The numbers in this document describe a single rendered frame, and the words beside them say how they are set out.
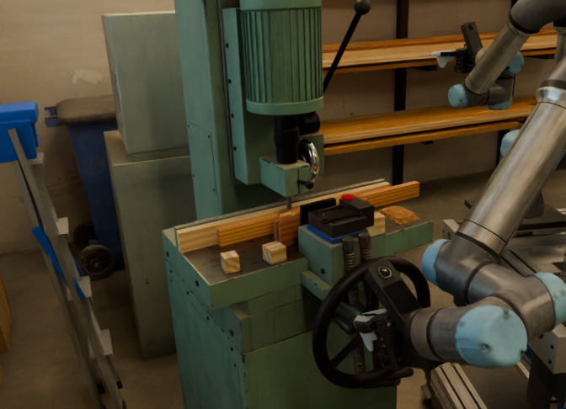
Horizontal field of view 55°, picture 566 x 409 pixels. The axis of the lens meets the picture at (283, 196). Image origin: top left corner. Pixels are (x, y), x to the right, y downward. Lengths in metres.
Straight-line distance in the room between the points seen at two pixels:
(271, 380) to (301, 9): 0.82
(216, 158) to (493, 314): 0.89
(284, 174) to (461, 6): 3.34
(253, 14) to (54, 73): 2.46
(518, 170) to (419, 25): 3.38
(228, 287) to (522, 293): 0.58
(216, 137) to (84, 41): 2.20
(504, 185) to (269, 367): 0.68
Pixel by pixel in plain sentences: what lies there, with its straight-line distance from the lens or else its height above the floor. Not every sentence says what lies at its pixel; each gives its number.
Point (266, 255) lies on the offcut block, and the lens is 1.18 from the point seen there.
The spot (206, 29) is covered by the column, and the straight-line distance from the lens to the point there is 1.36.
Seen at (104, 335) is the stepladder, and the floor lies 0.26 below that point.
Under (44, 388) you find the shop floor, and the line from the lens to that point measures 2.52.
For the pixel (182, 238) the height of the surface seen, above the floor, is 0.94.
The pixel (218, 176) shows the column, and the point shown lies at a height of 1.01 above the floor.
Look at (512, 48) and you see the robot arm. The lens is 1.70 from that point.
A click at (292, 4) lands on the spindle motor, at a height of 1.42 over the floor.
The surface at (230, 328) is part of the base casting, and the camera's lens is 1.26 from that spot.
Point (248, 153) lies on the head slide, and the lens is 1.34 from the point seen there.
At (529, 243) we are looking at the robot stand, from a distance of 1.74.
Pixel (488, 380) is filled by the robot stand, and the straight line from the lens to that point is 2.03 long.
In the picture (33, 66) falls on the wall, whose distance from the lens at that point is 3.53.
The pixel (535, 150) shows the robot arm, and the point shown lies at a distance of 0.91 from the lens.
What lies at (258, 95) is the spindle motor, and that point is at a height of 1.24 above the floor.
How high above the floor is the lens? 1.43
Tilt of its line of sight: 20 degrees down
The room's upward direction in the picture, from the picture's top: 3 degrees counter-clockwise
